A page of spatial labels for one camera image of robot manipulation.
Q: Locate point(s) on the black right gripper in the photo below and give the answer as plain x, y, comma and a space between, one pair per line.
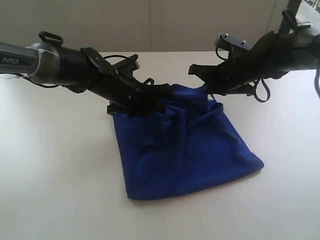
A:
239, 74

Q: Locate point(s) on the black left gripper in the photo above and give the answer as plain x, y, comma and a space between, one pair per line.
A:
121, 89

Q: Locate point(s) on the blue microfibre cloth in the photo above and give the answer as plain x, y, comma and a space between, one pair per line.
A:
191, 147

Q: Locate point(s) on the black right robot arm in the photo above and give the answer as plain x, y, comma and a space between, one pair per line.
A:
272, 56

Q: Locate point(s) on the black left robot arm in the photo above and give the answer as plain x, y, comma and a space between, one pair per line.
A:
49, 66

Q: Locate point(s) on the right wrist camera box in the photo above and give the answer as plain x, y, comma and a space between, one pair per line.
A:
232, 44

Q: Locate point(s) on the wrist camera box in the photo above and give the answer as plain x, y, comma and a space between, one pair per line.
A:
127, 65
232, 44

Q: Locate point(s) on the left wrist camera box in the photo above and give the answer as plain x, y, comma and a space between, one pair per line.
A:
127, 65

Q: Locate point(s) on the dark window frame post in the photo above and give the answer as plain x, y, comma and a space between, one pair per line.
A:
288, 14

